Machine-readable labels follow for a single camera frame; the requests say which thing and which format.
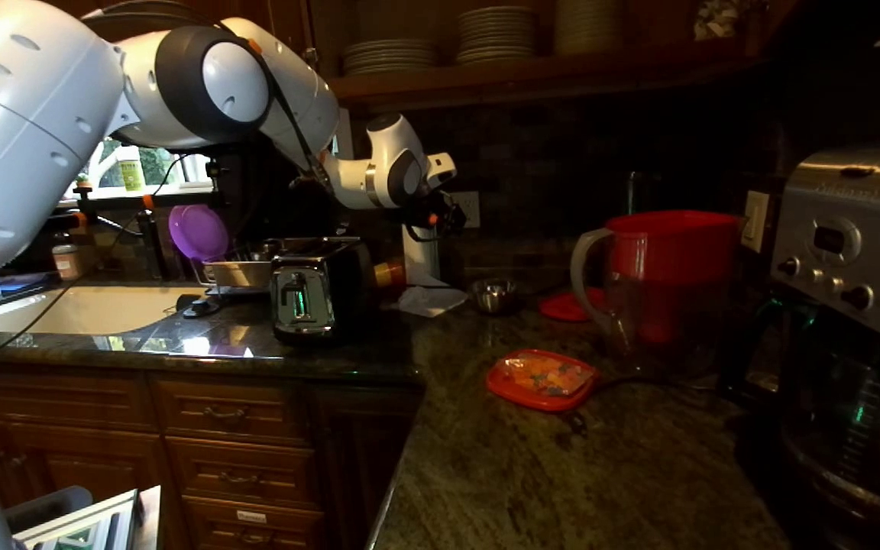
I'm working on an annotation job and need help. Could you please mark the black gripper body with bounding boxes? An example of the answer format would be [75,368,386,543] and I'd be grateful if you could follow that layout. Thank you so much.
[401,190,466,233]

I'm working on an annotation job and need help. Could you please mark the white paper towel roll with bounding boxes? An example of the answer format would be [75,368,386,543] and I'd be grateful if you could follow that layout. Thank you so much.
[401,225,441,287]

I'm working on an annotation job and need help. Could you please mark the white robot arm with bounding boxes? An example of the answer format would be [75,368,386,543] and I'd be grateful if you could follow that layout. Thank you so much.
[0,0,454,269]

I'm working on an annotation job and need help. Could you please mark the crumpled white paper napkin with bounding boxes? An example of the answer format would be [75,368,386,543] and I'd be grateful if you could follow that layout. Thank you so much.
[397,287,466,318]

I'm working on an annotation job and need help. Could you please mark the small metal bowl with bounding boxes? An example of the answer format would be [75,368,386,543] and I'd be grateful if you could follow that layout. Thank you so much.
[469,279,518,314]

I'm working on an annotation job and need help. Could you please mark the left stack of plates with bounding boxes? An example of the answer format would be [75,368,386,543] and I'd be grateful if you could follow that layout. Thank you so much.
[341,40,435,73]

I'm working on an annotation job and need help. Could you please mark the stack of plates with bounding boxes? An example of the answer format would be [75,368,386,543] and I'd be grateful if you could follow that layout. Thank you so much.
[454,3,536,63]
[341,40,435,73]

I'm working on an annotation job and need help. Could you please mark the red round lid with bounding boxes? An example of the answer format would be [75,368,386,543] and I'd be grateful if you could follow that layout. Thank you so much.
[537,289,590,325]

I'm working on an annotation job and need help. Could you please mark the right stack of plates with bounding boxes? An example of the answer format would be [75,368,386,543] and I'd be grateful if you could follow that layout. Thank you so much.
[454,3,536,63]

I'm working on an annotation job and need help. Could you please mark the wooden upper shelf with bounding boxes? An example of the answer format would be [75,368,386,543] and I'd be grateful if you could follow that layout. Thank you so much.
[330,0,802,110]

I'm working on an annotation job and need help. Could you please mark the purple plastic lid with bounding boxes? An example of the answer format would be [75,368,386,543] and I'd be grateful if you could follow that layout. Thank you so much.
[169,204,230,262]

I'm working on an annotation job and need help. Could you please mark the red lidded glass pitcher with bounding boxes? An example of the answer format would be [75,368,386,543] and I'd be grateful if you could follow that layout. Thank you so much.
[568,212,739,378]

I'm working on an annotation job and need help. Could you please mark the green dish soap bottle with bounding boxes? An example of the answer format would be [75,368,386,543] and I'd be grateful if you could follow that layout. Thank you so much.
[116,148,147,194]

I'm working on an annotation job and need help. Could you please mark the wooden lower kitchen cabinets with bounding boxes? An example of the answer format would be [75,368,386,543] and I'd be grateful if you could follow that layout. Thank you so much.
[0,368,419,550]

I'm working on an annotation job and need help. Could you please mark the open dishwasher rack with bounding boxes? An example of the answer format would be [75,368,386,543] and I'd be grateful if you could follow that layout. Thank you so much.
[6,486,161,550]

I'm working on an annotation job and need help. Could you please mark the stainless steel coffee maker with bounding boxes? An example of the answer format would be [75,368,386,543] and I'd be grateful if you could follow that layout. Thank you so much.
[722,148,880,550]

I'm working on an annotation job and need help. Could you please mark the white wall outlet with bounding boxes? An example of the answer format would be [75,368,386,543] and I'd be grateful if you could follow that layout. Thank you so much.
[453,194,481,230]

